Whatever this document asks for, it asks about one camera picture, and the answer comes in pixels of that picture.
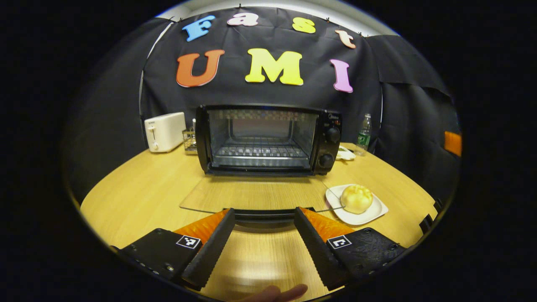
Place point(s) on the golden bread bun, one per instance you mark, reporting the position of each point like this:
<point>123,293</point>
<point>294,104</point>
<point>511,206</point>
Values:
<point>356,199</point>

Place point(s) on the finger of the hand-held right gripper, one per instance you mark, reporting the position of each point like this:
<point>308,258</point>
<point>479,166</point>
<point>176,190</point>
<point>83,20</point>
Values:
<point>453,143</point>

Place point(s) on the black electric oven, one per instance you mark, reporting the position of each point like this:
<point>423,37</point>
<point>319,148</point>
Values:
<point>331,151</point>

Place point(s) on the black bracket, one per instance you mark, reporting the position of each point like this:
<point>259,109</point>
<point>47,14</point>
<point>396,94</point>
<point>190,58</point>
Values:
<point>426,223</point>
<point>438,204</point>

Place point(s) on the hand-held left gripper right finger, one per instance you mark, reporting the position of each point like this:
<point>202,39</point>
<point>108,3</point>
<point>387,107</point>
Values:
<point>314,251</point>

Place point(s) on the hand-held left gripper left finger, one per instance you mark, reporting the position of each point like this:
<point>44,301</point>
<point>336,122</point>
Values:
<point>209,251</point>

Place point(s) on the clear water bottle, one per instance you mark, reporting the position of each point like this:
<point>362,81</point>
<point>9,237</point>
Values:
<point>363,136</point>

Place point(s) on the white divided snack dish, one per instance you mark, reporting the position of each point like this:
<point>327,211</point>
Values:
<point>346,155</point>

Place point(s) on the black backdrop cloth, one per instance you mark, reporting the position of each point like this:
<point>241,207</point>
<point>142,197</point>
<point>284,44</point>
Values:
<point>235,95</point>

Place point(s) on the white square plate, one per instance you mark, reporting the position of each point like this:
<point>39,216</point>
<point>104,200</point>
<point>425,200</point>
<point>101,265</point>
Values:
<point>369,216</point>

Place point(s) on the white toaster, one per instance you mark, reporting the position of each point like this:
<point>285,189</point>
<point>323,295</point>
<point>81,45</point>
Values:
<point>165,132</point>

